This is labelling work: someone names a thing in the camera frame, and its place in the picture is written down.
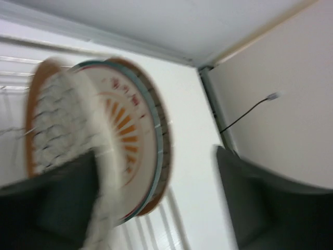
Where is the brown floral plate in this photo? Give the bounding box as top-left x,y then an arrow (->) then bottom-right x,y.
106,57 -> 173,216
24,57 -> 118,250

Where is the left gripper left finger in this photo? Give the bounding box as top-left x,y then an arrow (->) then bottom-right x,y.
1,151 -> 99,249

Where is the orange sunburst plate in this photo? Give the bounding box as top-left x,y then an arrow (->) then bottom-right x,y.
71,60 -> 163,223

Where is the black wall cable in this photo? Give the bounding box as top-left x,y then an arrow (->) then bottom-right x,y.
220,91 -> 284,134

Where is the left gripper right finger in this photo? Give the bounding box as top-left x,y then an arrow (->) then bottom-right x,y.
216,146 -> 332,249

